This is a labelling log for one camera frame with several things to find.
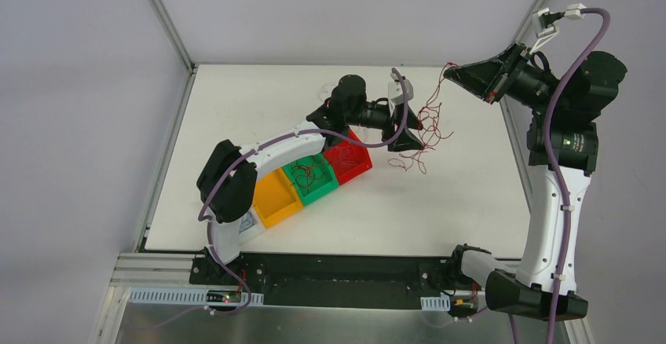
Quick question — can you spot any red cable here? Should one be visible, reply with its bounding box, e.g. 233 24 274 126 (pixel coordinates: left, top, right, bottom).
387 62 459 175
291 155 326 192

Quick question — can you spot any pink cable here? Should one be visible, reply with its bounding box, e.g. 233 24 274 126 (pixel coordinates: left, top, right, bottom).
332 141 368 172

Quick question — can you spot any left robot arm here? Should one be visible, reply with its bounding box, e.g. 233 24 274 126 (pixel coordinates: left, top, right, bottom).
196 69 424 285

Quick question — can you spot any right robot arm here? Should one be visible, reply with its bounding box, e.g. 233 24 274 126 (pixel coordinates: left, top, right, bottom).
444 43 627 321

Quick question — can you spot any red plastic bin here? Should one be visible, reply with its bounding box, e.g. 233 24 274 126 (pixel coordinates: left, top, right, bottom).
323 141 373 185

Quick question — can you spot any green plastic bin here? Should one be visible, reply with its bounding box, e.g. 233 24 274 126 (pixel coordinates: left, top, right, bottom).
282 154 339 206

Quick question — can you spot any yellow plastic bin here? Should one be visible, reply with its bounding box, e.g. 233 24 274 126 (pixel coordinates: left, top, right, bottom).
253 168 304 229

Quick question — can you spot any clear plastic bin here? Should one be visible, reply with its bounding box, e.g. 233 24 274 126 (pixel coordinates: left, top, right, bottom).
239 207 265 244

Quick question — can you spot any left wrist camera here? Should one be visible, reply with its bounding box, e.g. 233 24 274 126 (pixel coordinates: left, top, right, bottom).
387 79 414 105

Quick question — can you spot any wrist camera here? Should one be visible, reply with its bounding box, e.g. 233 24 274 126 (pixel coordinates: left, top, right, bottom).
387 79 414 105
529 3 586 54

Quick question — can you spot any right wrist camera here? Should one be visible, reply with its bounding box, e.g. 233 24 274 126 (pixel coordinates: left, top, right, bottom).
529 3 586 54

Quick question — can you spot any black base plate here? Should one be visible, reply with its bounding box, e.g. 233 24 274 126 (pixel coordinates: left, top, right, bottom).
189 250 481 316

